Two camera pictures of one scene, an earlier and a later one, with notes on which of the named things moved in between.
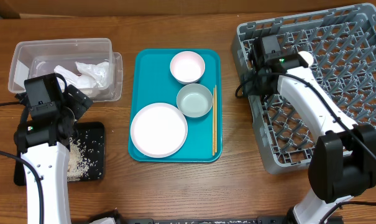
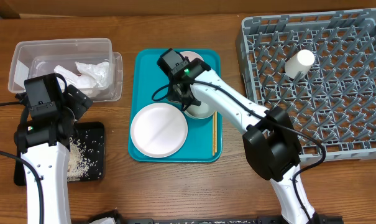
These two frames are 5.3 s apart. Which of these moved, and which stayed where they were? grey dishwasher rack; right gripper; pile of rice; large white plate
Moved: right gripper
Stayed: grey dishwasher rack; large white plate; pile of rice
